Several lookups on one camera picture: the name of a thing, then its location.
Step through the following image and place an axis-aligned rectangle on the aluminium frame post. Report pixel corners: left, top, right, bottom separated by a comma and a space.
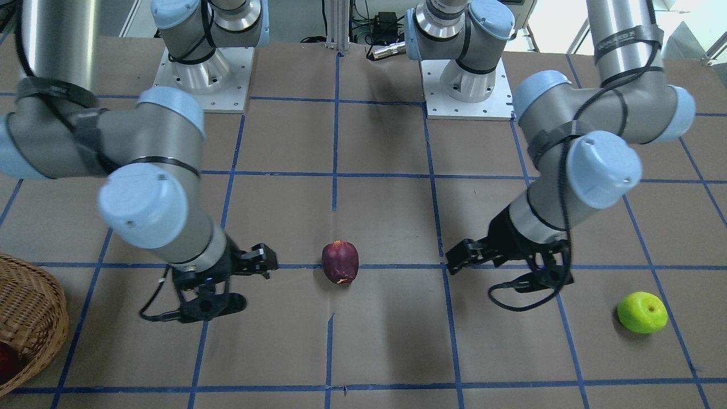
323, 0, 352, 55

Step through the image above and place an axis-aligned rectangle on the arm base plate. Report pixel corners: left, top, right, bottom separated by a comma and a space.
152, 47, 256, 114
420, 60, 514, 121

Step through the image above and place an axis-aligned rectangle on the woven wicker basket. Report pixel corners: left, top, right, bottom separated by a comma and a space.
1, 254, 69, 397

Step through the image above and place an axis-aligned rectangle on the green apple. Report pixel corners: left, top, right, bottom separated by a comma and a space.
616, 291, 669, 334

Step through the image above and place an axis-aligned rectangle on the dark red apple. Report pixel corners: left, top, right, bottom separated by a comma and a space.
321, 240, 360, 285

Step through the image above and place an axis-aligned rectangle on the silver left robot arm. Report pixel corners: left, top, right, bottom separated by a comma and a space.
446, 1, 696, 293

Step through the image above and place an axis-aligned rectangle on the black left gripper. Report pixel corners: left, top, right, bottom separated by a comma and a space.
445, 208, 574, 291

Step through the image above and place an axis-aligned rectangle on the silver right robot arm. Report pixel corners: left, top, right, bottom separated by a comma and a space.
2, 1, 278, 323

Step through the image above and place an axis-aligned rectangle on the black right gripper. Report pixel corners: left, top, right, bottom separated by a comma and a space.
169, 236, 279, 323

